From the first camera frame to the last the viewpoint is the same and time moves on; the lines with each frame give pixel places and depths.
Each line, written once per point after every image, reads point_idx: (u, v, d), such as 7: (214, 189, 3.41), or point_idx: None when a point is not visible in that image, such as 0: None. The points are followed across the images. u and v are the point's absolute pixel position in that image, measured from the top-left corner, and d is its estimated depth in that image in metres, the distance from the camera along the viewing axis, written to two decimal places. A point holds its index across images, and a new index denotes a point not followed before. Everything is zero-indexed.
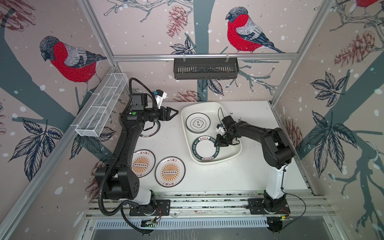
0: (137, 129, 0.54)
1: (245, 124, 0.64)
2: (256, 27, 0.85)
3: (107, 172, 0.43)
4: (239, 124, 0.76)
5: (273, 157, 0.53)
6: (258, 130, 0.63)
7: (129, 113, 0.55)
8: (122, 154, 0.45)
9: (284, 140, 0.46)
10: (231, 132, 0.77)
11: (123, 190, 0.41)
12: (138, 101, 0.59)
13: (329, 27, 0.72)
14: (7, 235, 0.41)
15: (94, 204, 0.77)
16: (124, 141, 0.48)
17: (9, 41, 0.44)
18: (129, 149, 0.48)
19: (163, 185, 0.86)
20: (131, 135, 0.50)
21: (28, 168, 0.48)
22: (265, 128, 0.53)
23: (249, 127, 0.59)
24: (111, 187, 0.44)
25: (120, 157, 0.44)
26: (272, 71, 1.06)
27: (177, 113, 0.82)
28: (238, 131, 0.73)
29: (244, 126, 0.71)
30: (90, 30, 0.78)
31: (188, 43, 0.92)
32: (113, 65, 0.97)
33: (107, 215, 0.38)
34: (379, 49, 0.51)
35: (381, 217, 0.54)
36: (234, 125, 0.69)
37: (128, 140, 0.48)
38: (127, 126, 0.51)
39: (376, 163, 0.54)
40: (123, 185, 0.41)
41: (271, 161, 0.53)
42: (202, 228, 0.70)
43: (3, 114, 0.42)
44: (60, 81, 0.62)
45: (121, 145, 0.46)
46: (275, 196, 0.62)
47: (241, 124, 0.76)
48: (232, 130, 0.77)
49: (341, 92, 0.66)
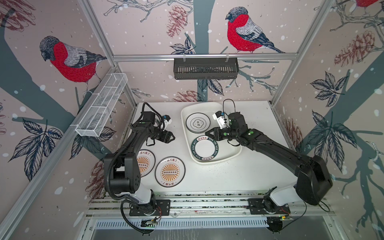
0: (144, 133, 0.62)
1: (265, 141, 0.56)
2: (256, 27, 0.85)
3: (115, 156, 0.46)
4: (255, 140, 0.58)
5: (311, 195, 0.42)
6: (287, 155, 0.49)
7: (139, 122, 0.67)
8: (130, 145, 0.51)
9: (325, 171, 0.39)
10: (244, 144, 0.60)
11: (126, 180, 0.44)
12: (147, 117, 0.71)
13: (330, 27, 0.72)
14: (7, 235, 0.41)
15: (94, 204, 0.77)
16: (133, 136, 0.56)
17: (9, 41, 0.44)
18: (137, 144, 0.55)
19: (163, 185, 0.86)
20: (139, 135, 0.58)
21: (28, 168, 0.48)
22: (297, 153, 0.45)
23: (274, 148, 0.53)
24: (115, 177, 0.46)
25: (128, 147, 0.50)
26: (272, 71, 1.06)
27: (173, 137, 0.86)
28: (253, 145, 0.57)
29: (266, 145, 0.55)
30: (90, 30, 0.78)
31: (188, 43, 0.92)
32: (113, 65, 0.97)
33: (114, 198, 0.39)
34: (379, 49, 0.51)
35: (381, 217, 0.54)
36: (248, 137, 0.60)
37: (136, 137, 0.56)
38: (136, 129, 0.60)
39: (376, 163, 0.54)
40: (127, 172, 0.44)
41: (307, 198, 0.43)
42: (202, 228, 0.70)
43: (3, 114, 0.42)
44: (60, 81, 0.62)
45: (130, 140, 0.54)
46: (280, 203, 0.59)
47: (257, 138, 0.59)
48: (245, 142, 0.60)
49: (341, 92, 0.66)
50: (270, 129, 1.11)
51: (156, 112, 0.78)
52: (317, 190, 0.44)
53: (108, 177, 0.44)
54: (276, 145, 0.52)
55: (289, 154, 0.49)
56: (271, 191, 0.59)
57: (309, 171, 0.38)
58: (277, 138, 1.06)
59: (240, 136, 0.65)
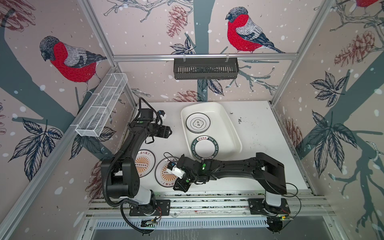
0: (142, 134, 0.59)
1: (218, 167, 0.56)
2: (256, 27, 0.85)
3: (113, 161, 0.44)
4: (211, 171, 0.57)
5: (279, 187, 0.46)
6: (241, 169, 0.50)
7: (137, 122, 0.63)
8: (128, 149, 0.49)
9: (271, 161, 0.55)
10: (207, 179, 0.61)
11: (124, 185, 0.43)
12: (145, 115, 0.68)
13: (330, 27, 0.72)
14: (7, 235, 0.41)
15: (94, 204, 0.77)
16: (130, 138, 0.53)
17: (9, 41, 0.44)
18: (134, 146, 0.53)
19: (163, 185, 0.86)
20: (137, 137, 0.55)
21: (28, 168, 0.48)
22: (245, 161, 0.51)
23: (229, 170, 0.53)
24: (113, 182, 0.45)
25: (126, 151, 0.48)
26: (272, 71, 1.06)
27: (171, 132, 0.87)
28: (213, 176, 0.58)
29: (222, 169, 0.55)
30: (90, 30, 0.78)
31: (188, 43, 0.92)
32: (113, 65, 0.97)
33: (109, 204, 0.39)
34: (379, 49, 0.51)
35: (381, 217, 0.54)
36: (205, 173, 0.58)
37: (134, 139, 0.54)
38: (133, 130, 0.58)
39: (376, 163, 0.54)
40: (125, 178, 0.43)
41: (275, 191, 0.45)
42: (202, 228, 0.70)
43: (3, 114, 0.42)
44: (60, 81, 0.62)
45: (128, 142, 0.52)
46: (279, 203, 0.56)
47: (212, 167, 0.58)
48: (206, 179, 0.60)
49: (341, 92, 0.66)
50: (270, 128, 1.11)
51: (153, 109, 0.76)
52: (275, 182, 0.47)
53: (105, 183, 0.43)
54: (228, 163, 0.55)
55: (240, 166, 0.51)
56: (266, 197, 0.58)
57: (262, 174, 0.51)
58: (277, 138, 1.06)
59: (199, 177, 0.60)
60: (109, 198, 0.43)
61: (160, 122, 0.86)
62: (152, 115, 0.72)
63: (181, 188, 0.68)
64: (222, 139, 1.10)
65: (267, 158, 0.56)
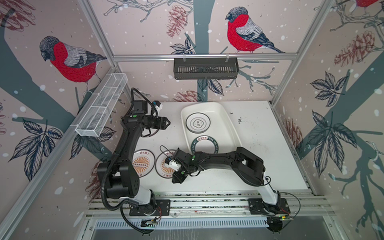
0: (137, 130, 0.56)
1: (204, 158, 0.63)
2: (256, 27, 0.85)
3: (109, 166, 0.43)
4: (198, 161, 0.65)
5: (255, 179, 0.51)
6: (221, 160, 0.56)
7: (130, 116, 0.58)
8: (124, 150, 0.47)
9: (250, 155, 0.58)
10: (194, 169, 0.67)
11: (124, 187, 0.42)
12: (138, 107, 0.64)
13: (330, 28, 0.72)
14: (7, 235, 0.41)
15: (94, 204, 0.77)
16: (125, 139, 0.50)
17: (9, 41, 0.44)
18: (130, 146, 0.50)
19: (164, 176, 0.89)
20: (131, 135, 0.52)
21: (28, 168, 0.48)
22: (226, 153, 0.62)
23: (212, 161, 0.59)
24: (112, 184, 0.44)
25: (122, 153, 0.46)
26: (272, 71, 1.06)
27: (169, 123, 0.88)
28: (201, 168, 0.65)
29: (207, 160, 0.61)
30: (90, 30, 0.78)
31: (188, 43, 0.92)
32: (113, 65, 0.97)
33: (109, 208, 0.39)
34: (379, 49, 0.51)
35: (381, 217, 0.54)
36: (192, 163, 0.66)
37: (129, 139, 0.50)
38: (128, 127, 0.54)
39: (376, 163, 0.54)
40: (124, 180, 0.42)
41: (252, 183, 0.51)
42: (202, 228, 0.70)
43: (3, 114, 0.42)
44: (60, 81, 0.62)
45: (123, 142, 0.49)
46: (274, 200, 0.62)
47: (199, 158, 0.65)
48: (194, 169, 0.67)
49: (341, 92, 0.66)
50: (270, 129, 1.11)
51: (147, 100, 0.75)
52: (249, 174, 0.51)
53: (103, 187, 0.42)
54: (213, 155, 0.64)
55: (221, 158, 0.57)
56: (265, 196, 0.60)
57: (238, 165, 0.51)
58: (277, 138, 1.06)
59: (187, 166, 0.71)
60: (107, 201, 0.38)
61: (155, 113, 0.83)
62: (145, 107, 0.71)
63: (177, 180, 0.75)
64: (222, 139, 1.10)
65: (247, 152, 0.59)
